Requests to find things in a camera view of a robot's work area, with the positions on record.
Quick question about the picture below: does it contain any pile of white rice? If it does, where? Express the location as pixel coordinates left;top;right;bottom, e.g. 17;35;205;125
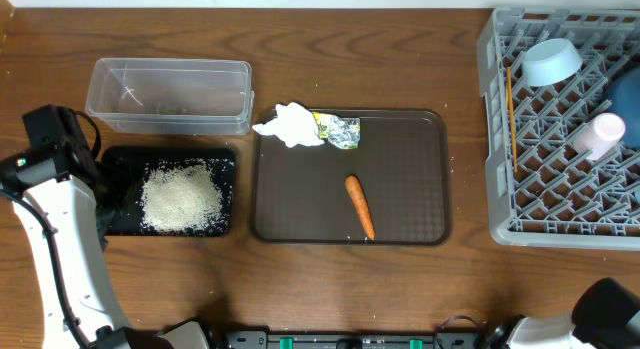
109;158;235;237

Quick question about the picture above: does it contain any white paper napkin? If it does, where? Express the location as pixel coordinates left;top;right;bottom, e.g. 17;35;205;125
252;102;324;148

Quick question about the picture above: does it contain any silver foil snack wrapper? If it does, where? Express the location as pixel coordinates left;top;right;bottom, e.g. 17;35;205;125
313;111;361;150

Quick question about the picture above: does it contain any orange carrot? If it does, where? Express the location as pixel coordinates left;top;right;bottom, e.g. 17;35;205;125
345;175;375;240

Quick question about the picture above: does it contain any wooden chopstick with pattern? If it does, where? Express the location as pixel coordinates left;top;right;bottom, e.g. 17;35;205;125
506;66;518;174

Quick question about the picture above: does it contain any light blue small bowl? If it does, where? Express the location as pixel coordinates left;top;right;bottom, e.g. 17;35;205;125
522;38;583;87

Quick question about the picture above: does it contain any pink plastic cup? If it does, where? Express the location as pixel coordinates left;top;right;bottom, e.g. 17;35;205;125
573;113;626;161

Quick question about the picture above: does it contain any dark blue plate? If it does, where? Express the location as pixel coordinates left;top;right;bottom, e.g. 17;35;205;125
606;67;640;149

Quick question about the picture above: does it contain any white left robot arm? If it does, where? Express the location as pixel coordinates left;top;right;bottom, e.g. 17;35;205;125
1;105;215;349

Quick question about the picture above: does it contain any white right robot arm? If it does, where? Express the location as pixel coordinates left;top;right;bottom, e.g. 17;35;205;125
478;278;639;349

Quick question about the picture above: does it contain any grey dishwasher rack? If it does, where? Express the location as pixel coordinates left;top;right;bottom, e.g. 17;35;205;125
476;7;639;251

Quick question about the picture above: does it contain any black rectangular tray bin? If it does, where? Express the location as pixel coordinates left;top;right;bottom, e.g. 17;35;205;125
97;146;236;237

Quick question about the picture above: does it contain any clear plastic bin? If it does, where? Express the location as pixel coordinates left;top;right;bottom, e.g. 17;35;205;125
85;58;254;135

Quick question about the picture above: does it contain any brown serving tray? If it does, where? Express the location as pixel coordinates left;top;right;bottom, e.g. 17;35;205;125
250;109;452;246

